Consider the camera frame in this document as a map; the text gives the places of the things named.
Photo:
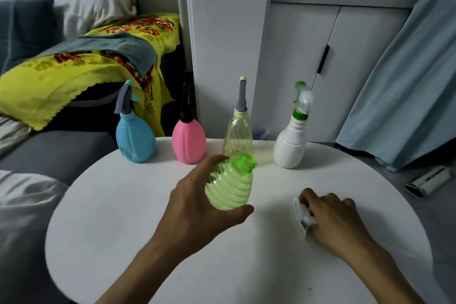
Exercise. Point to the grey seat cushion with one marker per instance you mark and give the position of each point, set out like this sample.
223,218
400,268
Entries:
57,154

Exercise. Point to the white plastic bottle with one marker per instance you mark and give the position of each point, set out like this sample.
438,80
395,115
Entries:
290,147

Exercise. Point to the grey blue spray head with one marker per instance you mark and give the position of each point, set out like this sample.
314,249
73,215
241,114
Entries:
124,99

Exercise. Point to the clear green spray head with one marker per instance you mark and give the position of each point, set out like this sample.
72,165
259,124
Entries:
303,99

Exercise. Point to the person's left hand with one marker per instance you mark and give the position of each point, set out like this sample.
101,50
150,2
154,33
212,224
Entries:
192,214

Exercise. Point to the person's left forearm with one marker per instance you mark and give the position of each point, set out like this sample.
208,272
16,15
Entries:
139,279

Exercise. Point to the person's right hand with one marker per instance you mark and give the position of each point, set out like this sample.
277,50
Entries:
338,225

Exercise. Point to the white bed sheet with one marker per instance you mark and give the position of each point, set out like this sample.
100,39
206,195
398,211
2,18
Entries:
21,225

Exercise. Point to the dark blue pillow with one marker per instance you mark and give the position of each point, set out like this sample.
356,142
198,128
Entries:
25,29

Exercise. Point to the grey-teal towel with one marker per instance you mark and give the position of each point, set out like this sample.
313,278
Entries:
124,47

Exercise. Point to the grey yellow spray head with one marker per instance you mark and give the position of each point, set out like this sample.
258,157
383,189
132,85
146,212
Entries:
241,99

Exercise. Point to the white grey lint roller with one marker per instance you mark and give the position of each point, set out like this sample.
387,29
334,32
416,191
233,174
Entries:
429,181

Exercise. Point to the green ribbed bottle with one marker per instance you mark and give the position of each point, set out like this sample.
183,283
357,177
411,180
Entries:
229,186

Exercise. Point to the person's right forearm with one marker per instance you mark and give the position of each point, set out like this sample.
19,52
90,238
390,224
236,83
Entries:
384,275

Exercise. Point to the black spray head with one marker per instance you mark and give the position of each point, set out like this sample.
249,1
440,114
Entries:
185,108

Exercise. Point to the white pillow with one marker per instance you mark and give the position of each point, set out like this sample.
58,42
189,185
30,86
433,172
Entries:
92,6

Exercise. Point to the light blue curtain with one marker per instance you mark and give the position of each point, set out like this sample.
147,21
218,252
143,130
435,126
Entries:
409,93

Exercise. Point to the white wardrobe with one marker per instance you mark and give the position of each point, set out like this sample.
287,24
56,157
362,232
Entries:
228,47

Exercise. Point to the pink plastic bottle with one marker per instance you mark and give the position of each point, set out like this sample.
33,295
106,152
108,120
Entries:
189,143

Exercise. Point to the white green spray head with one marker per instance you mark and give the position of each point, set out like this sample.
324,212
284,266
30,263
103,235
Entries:
303,216

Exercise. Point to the yellow translucent bottle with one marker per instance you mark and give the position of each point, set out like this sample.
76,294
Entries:
238,136

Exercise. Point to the blue plastic bottle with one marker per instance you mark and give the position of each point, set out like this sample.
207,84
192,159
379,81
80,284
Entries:
135,141

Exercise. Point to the yellow floral cloth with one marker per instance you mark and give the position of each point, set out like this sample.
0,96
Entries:
46,90

